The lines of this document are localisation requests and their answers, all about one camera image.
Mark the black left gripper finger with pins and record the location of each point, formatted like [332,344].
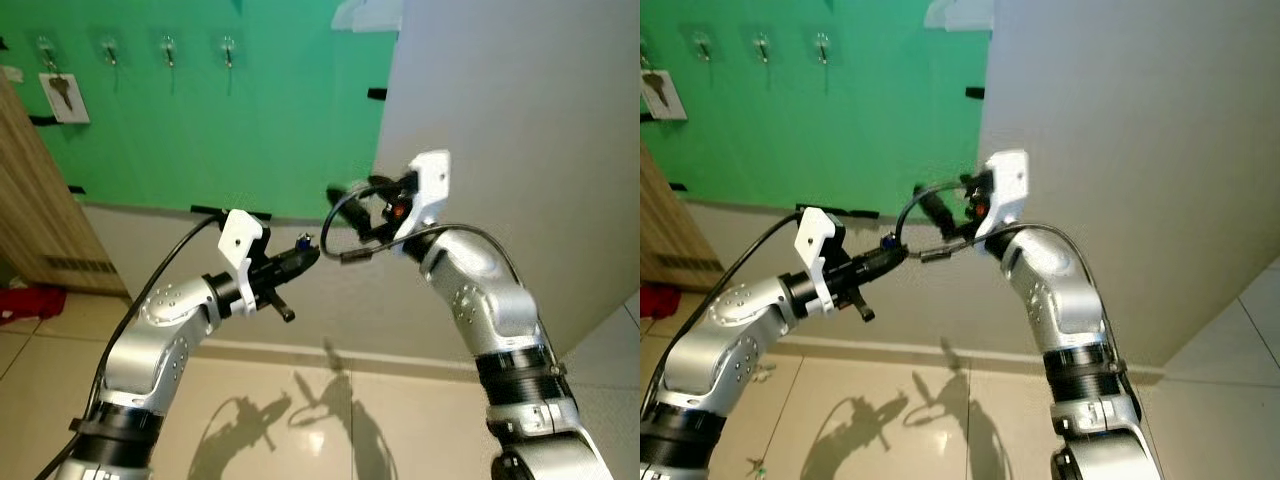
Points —
[283,308]
[305,257]
[888,258]
[862,308]

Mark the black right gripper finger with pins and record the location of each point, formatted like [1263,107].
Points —
[960,229]
[935,205]
[368,224]
[350,194]

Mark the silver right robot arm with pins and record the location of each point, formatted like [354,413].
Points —
[1060,300]
[490,300]

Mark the clear adhesive metal hook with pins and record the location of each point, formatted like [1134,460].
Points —
[45,48]
[228,48]
[110,48]
[703,46]
[762,48]
[822,48]
[168,48]

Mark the large white tape piece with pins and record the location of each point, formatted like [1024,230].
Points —
[365,15]
[960,12]

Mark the light wooden door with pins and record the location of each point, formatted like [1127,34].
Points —
[40,220]
[665,240]

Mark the tiny green floor scrap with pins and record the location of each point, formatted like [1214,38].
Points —
[758,465]

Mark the red cloth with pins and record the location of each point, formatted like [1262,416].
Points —
[30,302]
[653,302]

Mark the white card tag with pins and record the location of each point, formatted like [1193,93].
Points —
[675,108]
[78,112]

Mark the dark metal key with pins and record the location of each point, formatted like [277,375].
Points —
[62,93]
[655,88]

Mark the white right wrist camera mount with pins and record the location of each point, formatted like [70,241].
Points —
[1008,180]
[430,180]

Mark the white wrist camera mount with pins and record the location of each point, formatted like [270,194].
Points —
[238,235]
[812,235]
[430,180]
[1008,180]

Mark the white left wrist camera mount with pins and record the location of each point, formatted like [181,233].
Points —
[812,235]
[238,235]

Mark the green wall sheet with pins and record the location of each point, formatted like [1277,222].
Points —
[250,120]
[850,120]

